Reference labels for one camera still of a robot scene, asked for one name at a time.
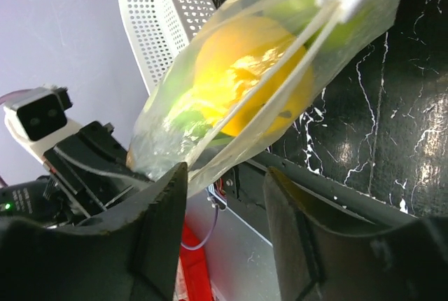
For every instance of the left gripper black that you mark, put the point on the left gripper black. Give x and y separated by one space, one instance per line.
88 174

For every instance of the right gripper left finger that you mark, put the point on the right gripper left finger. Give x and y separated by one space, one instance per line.
129 252

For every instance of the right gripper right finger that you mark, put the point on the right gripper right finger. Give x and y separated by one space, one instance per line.
323 253

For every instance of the yellow fake lemon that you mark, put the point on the yellow fake lemon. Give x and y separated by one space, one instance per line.
236 56

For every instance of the polka dot zip bag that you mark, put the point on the polka dot zip bag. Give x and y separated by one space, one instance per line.
155 148

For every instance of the white perforated oval basket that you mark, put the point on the white perforated oval basket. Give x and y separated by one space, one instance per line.
158 30

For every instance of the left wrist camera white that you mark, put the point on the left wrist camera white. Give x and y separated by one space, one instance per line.
36 118

